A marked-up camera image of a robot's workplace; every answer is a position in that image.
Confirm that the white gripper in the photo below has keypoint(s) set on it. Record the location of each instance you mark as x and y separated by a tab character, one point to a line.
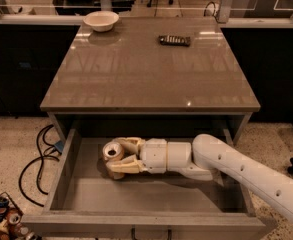
153	155

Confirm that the orange soda can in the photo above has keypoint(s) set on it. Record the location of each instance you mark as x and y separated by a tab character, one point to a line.
111	152

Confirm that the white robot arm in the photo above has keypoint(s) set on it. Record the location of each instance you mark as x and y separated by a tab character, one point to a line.
199	160

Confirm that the grey open top drawer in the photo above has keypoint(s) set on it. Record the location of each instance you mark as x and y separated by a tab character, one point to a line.
85	202

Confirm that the grey cabinet with glossy top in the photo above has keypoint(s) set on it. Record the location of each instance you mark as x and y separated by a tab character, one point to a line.
125	83

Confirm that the brown soda can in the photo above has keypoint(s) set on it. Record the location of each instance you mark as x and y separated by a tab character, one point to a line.
13	216

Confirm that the black snack bar packet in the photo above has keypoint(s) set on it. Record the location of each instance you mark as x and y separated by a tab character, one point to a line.
172	40

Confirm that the white bowl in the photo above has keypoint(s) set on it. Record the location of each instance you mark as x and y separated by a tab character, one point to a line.
101	21

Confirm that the black drawer handle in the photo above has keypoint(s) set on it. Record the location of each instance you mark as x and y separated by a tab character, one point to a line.
150	235

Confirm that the wire basket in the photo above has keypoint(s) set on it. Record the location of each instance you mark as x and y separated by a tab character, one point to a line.
11	225

